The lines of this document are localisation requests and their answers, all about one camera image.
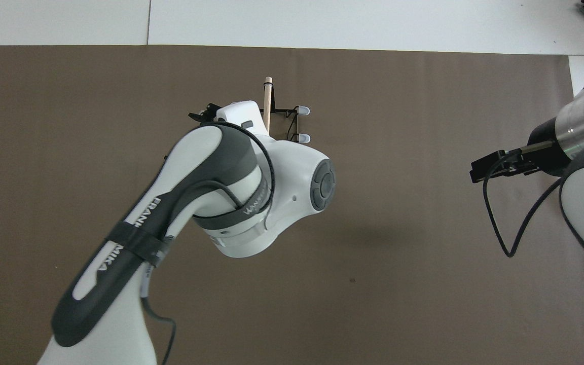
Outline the black wire cup rack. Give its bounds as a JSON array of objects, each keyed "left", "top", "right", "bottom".
[{"left": 262, "top": 77, "right": 311, "bottom": 145}]

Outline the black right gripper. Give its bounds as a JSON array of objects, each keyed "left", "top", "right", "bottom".
[{"left": 469, "top": 118, "right": 571, "bottom": 184}]

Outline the brown paper table mat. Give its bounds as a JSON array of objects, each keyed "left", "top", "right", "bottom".
[{"left": 0, "top": 45, "right": 584, "bottom": 365}]

